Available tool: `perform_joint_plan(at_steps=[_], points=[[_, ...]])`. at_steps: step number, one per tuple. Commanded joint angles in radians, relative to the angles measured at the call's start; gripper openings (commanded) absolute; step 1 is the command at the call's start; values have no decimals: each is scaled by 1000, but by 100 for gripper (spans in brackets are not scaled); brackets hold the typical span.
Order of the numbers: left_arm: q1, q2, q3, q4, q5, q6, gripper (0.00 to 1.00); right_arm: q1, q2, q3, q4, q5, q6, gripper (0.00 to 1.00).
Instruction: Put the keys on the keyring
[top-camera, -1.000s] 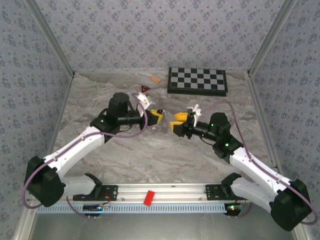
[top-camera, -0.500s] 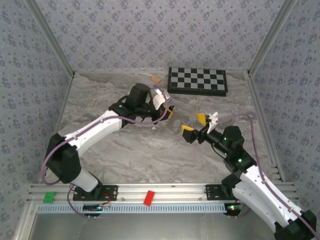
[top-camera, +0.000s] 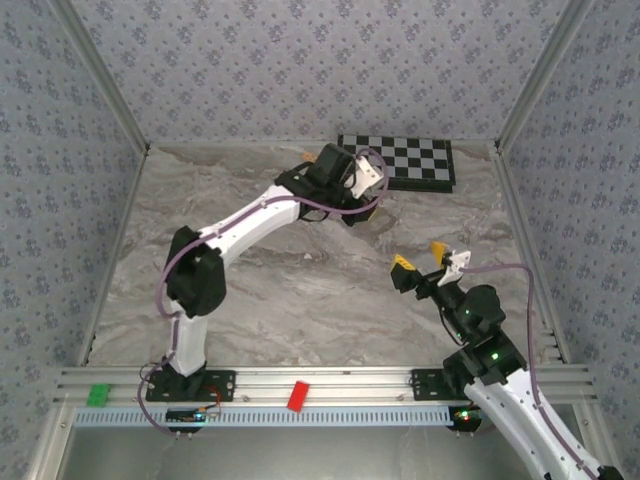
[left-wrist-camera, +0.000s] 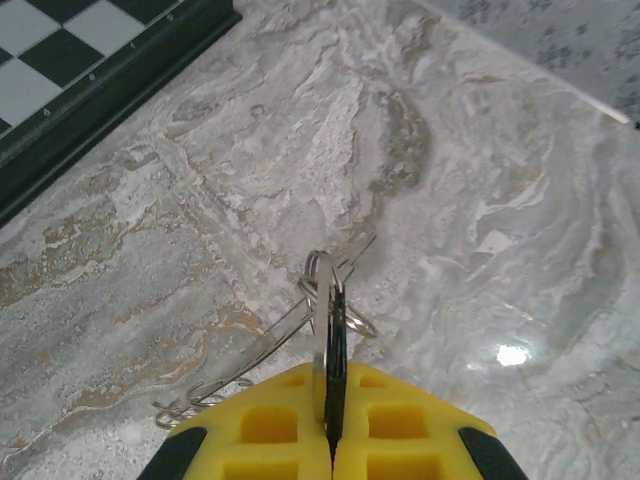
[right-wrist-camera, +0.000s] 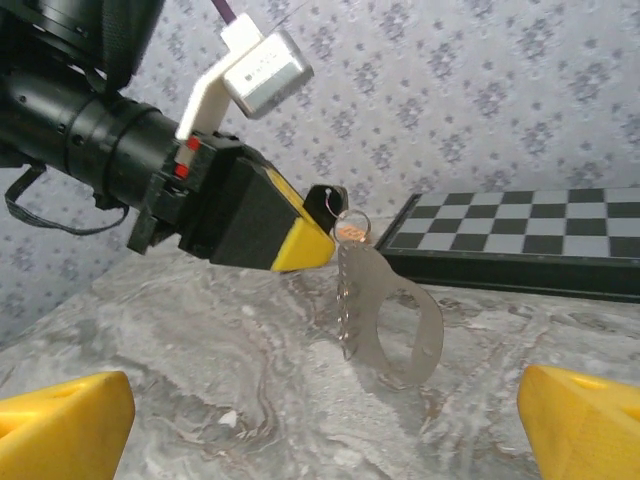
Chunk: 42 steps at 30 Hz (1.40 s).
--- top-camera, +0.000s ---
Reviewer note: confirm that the aluminium frame leg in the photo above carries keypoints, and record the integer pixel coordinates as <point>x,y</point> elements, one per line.
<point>597,440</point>
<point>47,445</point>

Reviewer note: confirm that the aluminium mounting rail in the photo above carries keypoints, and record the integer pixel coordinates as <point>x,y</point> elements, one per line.
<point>350,385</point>

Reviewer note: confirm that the red block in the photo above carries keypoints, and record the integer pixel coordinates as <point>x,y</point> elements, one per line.
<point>298,396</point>

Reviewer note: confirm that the aluminium side rail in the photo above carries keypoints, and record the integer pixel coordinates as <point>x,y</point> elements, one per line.
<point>116,250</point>
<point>516,200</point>

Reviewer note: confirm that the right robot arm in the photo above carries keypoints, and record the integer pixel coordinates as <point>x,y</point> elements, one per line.
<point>510,415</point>

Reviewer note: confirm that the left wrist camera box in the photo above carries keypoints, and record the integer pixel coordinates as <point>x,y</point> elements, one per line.
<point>367,175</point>

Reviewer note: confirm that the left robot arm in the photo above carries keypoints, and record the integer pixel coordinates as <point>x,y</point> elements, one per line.
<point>250,220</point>

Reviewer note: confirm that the steel panel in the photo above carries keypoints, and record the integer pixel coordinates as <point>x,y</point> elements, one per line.
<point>320,455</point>

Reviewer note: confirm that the black and white chessboard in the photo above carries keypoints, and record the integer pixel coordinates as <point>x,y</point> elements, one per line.
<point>415,160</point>

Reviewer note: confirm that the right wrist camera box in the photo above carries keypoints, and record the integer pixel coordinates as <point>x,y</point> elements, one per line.
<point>457,262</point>

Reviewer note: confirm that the aluminium frame post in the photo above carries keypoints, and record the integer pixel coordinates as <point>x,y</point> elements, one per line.
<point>542,75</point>

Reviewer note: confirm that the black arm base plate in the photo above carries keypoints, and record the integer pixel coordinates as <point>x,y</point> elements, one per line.
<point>425,385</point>
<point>222,385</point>

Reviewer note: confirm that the small circuit board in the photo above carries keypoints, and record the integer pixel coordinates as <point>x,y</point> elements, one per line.
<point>467,415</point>
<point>185,415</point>

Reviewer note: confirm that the green block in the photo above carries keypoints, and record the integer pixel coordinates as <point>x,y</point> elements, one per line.
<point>100,395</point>

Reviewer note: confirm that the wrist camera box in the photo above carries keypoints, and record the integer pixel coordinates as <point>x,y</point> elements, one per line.
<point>367,175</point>
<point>457,262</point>

